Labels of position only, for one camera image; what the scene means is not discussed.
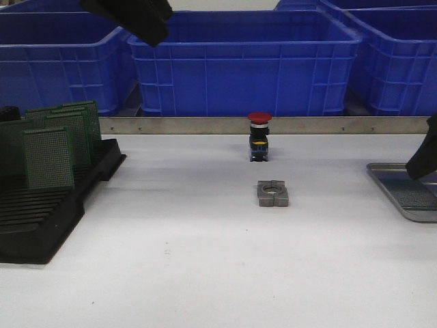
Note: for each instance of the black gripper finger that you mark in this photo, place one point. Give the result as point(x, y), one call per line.
point(136, 16)
point(423, 162)
point(162, 9)

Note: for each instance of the silver metal tray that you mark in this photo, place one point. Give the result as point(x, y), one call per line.
point(380, 171)

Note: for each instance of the rearmost green perforated board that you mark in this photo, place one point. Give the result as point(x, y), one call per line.
point(91, 107)

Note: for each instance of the black slotted board rack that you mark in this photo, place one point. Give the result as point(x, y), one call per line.
point(35, 224)

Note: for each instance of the centre blue plastic crate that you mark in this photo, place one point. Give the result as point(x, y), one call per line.
point(219, 64)

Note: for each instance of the blue plastic crate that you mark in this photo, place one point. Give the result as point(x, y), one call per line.
point(53, 58)
point(219, 64)
point(394, 72)

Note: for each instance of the right blue plastic crate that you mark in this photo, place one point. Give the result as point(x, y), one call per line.
point(394, 72)

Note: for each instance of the left blue plastic crate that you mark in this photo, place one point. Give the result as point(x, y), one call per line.
point(53, 58)

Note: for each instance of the far left blue crate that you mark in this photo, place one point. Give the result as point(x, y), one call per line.
point(43, 6)

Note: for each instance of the far right blue crate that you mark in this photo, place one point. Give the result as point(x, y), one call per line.
point(353, 4)

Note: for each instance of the grey metal clamp block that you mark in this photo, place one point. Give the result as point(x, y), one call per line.
point(272, 193)

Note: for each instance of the red emergency stop button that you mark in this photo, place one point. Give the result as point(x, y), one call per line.
point(258, 141)

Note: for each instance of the metal table edge rail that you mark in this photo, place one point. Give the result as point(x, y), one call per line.
point(278, 125)

